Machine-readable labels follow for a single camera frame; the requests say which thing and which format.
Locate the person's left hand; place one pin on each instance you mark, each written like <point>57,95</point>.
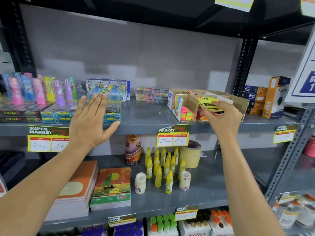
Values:
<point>86,127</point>

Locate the person's right hand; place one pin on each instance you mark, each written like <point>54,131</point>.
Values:
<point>226,120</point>

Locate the person's left little finger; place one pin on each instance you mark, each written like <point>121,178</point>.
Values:
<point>79,106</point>

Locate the person's left middle finger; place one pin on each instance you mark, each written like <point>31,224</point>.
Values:
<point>98,104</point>

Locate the person's left thumb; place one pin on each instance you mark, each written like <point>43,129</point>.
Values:
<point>112,129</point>

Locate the person's right thumb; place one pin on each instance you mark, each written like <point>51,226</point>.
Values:
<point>206,112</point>

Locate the yellow sticky note packet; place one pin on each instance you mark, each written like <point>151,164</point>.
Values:
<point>208,101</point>

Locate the person's left forearm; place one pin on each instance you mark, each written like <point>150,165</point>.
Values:
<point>37,194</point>

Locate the person's right forearm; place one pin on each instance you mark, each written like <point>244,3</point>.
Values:
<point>246,189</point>

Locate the orange sticky note pads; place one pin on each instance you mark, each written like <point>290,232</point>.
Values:
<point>203,117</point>

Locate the neon sticky note pads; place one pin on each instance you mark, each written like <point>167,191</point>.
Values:
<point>188,114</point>

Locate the colourful crayon box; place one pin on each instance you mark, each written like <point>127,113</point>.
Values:
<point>108,87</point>

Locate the cardboard display box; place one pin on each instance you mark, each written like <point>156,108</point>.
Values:
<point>189,100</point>

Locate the stack of teal blue boxes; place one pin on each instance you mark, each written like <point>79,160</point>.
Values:
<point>56,115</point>

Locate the brown spray can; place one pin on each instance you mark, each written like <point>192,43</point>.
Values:
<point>133,151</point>

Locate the white and blue box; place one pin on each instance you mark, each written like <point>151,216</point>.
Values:
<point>128,89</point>

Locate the grey metal shelf rack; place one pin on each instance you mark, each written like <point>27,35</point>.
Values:
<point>147,116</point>

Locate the green yellow price tag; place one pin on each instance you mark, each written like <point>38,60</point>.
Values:
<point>173,137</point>
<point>288,197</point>
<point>186,213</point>
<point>121,219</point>
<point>41,141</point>
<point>285,133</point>

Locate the stack of masking tape rolls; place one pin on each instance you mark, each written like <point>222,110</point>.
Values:
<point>192,154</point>

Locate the row of colourful lighters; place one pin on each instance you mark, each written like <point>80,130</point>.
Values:
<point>37,88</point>

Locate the black pencil box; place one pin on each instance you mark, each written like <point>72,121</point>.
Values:
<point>32,112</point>
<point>33,118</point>
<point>11,112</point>
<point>11,118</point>

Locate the stack of dark blue boxes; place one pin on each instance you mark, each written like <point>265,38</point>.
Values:
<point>253,99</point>

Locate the stack of pastel chalk boxes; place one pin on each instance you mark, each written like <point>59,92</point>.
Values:
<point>152,94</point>

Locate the stack of green notebooks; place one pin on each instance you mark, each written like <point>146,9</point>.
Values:
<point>112,186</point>

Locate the white glue jar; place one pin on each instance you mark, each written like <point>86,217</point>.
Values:
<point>140,184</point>
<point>184,181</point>

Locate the group of yellow glue bottles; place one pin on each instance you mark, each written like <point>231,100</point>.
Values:
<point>162,167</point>

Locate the tall orange and white box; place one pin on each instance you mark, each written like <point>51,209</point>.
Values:
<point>276,98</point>

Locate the stack of orange notebooks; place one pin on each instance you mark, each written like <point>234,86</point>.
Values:
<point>73,191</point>

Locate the perforated grey metal rack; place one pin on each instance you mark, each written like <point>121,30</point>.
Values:
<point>285,154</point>

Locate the black bags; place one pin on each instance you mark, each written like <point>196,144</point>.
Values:
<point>11,167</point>

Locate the white and blue sign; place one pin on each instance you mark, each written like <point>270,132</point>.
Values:
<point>301,78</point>

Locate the purple capped bottles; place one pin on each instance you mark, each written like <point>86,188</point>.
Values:
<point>123,229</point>

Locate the box of green capped bottles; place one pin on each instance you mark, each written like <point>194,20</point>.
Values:
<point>162,224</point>

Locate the pink tape roll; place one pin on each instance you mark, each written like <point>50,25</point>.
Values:
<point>309,147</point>

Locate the red packet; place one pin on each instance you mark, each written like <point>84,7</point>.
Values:
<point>2,186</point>

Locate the box of orange capped bottles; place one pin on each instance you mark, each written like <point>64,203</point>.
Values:
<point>221,222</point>

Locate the box of black capped bottles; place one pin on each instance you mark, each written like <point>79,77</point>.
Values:
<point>195,224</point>

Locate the yellow bordered price tag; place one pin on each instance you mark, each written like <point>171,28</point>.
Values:
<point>233,2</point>
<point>308,3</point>

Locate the clear stationery packets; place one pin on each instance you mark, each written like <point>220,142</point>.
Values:
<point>295,213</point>

